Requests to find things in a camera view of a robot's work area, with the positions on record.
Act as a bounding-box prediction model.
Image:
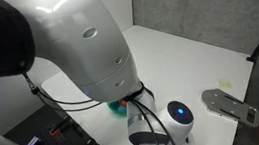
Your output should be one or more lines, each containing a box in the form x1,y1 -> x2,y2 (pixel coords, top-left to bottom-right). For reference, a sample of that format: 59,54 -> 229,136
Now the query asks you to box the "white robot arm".
0,0 -> 194,145

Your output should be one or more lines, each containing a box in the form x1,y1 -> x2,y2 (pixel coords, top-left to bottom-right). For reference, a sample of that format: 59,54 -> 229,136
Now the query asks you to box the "orange toy in bowl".
119,100 -> 127,107

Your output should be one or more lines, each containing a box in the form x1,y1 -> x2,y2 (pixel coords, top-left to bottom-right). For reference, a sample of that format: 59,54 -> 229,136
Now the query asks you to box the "green plastic bowl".
107,101 -> 127,116

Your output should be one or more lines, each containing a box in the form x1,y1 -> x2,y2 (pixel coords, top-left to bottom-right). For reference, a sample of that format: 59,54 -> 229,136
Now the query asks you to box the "grey metal mounting plate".
200,88 -> 259,128

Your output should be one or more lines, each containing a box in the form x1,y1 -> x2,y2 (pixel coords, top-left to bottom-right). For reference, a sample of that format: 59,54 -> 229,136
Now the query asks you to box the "black perforated breadboard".
5,106 -> 100,145

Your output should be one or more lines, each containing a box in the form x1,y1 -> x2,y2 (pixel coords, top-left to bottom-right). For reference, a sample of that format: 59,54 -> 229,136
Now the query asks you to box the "yellow sticky note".
218,79 -> 232,89

